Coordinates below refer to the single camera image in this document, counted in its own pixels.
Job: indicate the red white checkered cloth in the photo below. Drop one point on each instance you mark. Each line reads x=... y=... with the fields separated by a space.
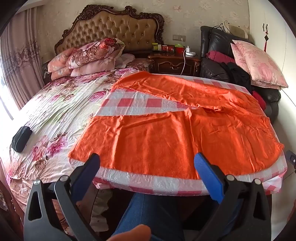
x=129 y=102

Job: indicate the pink patterned curtain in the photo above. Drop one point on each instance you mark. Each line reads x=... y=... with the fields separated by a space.
x=20 y=60

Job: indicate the green box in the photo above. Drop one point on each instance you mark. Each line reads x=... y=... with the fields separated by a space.
x=157 y=47

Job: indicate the orange pants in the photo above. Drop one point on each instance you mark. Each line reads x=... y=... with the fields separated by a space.
x=161 y=139

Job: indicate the red green container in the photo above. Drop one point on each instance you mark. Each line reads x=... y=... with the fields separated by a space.
x=180 y=48

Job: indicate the tufted carved bed headboard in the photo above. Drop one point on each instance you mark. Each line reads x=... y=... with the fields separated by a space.
x=120 y=30

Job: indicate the pale patterned pillow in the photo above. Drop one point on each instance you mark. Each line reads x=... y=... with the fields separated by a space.
x=124 y=60

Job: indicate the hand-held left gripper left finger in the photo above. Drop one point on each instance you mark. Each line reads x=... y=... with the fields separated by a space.
x=86 y=172

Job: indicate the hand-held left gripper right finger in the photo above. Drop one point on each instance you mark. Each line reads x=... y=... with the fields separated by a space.
x=207 y=176

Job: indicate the black pouch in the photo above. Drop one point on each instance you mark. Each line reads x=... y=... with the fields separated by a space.
x=22 y=139

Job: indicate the red knot ornament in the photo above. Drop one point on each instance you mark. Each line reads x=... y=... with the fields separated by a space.
x=266 y=38

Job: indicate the plain pink pillow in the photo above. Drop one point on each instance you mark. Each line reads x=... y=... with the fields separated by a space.
x=90 y=68

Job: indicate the floral bed sheet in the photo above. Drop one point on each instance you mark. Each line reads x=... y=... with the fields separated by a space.
x=57 y=111

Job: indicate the white wall socket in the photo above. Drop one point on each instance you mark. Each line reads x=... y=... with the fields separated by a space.
x=179 y=38

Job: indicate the beige cushion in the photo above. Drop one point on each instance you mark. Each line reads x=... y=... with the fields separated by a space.
x=238 y=31

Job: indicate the black leather sofa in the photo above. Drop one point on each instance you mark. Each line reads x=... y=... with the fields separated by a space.
x=215 y=41

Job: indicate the white round device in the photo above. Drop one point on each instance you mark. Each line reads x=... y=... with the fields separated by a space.
x=191 y=54

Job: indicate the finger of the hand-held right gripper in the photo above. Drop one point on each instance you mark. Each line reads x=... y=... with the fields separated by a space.
x=291 y=157

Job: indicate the red box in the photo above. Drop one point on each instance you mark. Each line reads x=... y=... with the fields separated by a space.
x=168 y=48

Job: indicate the magenta cushion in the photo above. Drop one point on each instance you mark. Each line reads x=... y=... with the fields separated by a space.
x=219 y=56

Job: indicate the black clothes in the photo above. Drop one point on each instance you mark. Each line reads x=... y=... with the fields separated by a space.
x=238 y=74

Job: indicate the large pink floral cushion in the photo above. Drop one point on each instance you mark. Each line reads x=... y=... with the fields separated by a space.
x=259 y=64

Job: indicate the dark wooden nightstand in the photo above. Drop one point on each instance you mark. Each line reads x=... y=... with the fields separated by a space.
x=171 y=64

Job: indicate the clothes hangers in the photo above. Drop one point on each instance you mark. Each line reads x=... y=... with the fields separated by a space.
x=222 y=26

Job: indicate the pink floral pillow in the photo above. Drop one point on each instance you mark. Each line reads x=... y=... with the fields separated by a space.
x=60 y=60
x=59 y=74

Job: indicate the person's left hand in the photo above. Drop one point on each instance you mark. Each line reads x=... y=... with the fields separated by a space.
x=134 y=233

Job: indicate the person's blue jeans leg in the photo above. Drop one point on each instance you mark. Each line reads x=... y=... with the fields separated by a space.
x=150 y=213

